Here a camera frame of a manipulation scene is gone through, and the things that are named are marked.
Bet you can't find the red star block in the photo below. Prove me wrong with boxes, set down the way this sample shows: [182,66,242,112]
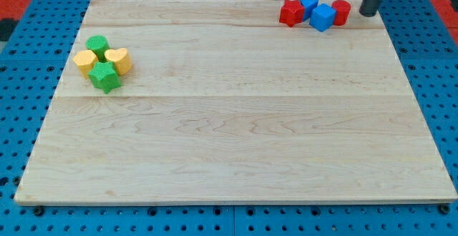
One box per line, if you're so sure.
[279,0,305,27]

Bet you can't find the blue triangle block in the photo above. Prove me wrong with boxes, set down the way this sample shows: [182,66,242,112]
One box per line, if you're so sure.
[299,0,318,21]

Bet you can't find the red cylinder block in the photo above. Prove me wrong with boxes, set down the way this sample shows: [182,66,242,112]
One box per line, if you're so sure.
[331,0,351,26]

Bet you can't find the yellow hexagon block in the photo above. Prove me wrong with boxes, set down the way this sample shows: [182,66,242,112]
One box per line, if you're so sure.
[72,50,99,79]

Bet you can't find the yellow heart block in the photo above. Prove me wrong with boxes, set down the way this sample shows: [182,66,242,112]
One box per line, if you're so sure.
[104,48,133,75]

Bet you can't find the green cylinder block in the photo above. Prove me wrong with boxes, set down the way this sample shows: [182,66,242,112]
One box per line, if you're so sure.
[85,35,110,62]

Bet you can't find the green star block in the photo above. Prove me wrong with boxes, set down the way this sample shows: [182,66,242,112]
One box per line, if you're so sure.
[88,62,121,94]

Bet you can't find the blue cube block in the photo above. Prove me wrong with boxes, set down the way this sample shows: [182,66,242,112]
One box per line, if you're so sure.
[309,4,337,32]

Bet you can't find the light wooden board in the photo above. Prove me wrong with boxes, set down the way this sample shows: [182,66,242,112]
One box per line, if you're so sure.
[15,0,457,206]

